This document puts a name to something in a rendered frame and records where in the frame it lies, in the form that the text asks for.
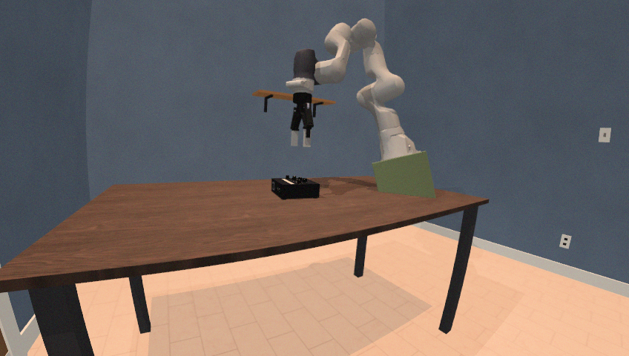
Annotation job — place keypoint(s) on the black lighting desk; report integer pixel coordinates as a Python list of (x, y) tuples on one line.
[(295, 188)]

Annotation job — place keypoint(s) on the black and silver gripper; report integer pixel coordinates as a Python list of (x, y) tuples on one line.
[(303, 101)]

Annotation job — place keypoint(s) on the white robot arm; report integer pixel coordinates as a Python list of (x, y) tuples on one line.
[(308, 71)]

